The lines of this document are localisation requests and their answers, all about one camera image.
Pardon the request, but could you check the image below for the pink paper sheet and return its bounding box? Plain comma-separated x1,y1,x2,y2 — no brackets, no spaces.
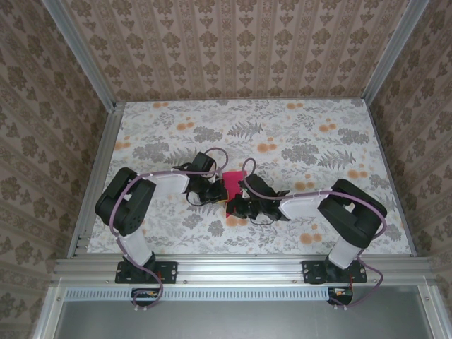
222,170,249,219

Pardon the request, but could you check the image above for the grey metal panel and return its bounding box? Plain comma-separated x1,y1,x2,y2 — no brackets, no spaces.
52,299,437,339

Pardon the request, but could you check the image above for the black camera cable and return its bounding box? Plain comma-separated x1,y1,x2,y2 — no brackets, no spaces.
249,214,280,227
185,191,206,208

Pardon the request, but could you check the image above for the wide aluminium frame rail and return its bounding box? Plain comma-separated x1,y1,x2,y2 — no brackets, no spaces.
51,256,437,287

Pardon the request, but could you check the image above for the white slotted cable duct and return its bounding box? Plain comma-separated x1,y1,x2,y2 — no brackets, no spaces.
65,286,333,302

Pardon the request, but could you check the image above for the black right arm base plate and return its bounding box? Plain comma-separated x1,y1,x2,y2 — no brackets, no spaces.
302,260,368,285

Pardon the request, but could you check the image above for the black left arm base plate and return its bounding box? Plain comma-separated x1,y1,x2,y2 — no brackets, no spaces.
115,260,178,285

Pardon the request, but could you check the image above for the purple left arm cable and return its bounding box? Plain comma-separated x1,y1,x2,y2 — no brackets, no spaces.
111,147,230,314

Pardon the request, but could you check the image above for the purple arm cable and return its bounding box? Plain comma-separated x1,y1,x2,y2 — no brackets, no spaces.
244,157,388,311
111,147,230,314

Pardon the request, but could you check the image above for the aluminium side rail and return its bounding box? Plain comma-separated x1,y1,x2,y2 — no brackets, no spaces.
366,99,416,257
66,102,125,261

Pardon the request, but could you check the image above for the black cable bracket with wires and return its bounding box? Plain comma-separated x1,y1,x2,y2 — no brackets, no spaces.
130,287,164,307
326,286,355,307

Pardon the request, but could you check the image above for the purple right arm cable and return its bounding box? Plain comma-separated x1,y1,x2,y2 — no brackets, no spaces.
244,157,388,311

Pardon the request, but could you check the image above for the aluminium corner post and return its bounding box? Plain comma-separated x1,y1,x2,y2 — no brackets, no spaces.
360,0,413,104
44,0,119,111

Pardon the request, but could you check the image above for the aluminium lower frame post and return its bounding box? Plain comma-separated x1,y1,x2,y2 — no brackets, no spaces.
416,284,446,339
33,285,68,339

